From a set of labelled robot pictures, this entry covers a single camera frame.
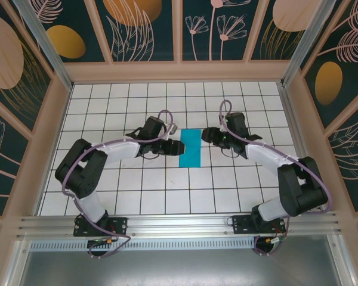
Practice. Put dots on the aluminium frame post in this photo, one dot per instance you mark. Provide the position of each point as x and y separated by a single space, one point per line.
309 44
43 44

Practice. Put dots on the grey metal sheet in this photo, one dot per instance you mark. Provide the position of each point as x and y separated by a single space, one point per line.
182 268

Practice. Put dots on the long aluminium mounting rail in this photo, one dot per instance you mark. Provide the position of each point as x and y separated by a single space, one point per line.
182 223

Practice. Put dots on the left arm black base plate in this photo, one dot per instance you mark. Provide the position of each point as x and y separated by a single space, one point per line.
119 226

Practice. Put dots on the blue paper sheet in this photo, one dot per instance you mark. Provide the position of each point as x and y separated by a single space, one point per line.
189 158

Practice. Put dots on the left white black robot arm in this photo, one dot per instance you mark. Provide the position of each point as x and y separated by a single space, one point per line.
119 152

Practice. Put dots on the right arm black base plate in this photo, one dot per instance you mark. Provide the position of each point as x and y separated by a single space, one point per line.
241 225

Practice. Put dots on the aluminium side rail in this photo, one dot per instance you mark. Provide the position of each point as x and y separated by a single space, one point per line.
292 119

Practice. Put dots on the yellow power connector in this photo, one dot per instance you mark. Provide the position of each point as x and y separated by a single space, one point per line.
109 240
268 240

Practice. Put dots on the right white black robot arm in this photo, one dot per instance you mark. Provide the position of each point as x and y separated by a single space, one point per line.
265 158

